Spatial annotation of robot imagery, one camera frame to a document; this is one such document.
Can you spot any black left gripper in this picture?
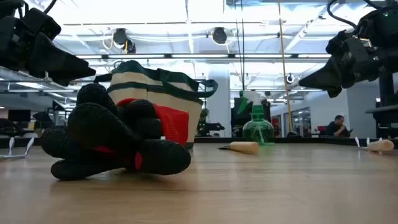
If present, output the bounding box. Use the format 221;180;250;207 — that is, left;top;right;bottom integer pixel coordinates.
0;15;96;87

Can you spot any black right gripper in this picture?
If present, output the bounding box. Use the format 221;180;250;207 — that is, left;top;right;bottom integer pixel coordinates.
298;37;383;98

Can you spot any black red knit garden glove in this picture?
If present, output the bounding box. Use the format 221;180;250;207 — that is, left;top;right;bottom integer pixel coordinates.
40;102;192;182
76;83;190;147

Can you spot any hand rake wooden handle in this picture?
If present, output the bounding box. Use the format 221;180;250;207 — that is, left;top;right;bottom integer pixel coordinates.
354;136;396;153

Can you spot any green plastic spray bottle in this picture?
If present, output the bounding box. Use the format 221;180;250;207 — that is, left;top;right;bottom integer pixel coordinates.
238;90;276;146

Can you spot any hand cultivator wooden handle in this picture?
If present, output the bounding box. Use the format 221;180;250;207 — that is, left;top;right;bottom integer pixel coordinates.
0;136;35;161

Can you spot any garden trowel wooden handle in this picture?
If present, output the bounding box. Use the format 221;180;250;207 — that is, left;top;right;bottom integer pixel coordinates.
217;141;259;156

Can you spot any cream green canvas garden bag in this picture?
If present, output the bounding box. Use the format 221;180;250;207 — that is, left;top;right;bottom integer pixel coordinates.
93;60;219;150

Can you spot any seated person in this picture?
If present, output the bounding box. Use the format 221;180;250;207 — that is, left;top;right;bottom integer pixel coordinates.
325;114;354;138

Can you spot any black desktop monitor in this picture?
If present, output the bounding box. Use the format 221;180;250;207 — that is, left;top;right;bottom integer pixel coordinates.
377;71;396;107

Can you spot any small black background monitor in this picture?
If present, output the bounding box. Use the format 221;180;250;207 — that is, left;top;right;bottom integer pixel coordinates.
7;109;32;123

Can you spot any black office desk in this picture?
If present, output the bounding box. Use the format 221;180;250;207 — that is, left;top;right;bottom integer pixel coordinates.
365;105;398;139

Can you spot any black screen on stand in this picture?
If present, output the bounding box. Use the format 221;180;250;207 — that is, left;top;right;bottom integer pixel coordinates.
230;96;272;138

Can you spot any white building column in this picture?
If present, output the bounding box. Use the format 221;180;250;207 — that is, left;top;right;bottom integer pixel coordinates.
206;67;233;138

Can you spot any background potted plant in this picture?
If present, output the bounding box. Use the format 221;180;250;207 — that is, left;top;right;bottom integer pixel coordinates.
198;108;211;125

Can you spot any long ceiling light bar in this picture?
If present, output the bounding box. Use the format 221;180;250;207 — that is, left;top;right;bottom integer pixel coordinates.
76;54;332;60

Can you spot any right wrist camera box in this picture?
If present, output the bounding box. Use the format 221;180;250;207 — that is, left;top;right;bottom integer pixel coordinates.
325;29;354;57

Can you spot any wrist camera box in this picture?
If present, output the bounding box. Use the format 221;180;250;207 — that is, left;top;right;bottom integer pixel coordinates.
21;7;62;41
325;29;354;57

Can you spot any yellow power cord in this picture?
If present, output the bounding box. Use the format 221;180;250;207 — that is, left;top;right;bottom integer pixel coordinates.
277;0;294;134

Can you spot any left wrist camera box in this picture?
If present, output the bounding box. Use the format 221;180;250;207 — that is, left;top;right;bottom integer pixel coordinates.
21;7;62;41

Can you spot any black aluminium table frame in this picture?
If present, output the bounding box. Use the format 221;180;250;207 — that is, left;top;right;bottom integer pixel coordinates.
0;136;398;149

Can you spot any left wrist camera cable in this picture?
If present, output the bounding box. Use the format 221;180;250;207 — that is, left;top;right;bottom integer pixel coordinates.
43;0;58;15

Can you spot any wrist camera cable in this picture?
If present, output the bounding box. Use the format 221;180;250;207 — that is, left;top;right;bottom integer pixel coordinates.
326;0;358;30
43;0;58;15

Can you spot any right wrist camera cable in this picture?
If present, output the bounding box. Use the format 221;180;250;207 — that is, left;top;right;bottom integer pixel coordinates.
326;0;358;30

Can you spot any black ceiling cable reel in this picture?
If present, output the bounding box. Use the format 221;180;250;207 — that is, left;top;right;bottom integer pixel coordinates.
211;27;228;45
112;27;137;54

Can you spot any black hanging cable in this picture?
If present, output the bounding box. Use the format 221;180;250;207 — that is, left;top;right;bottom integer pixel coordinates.
234;0;246;91

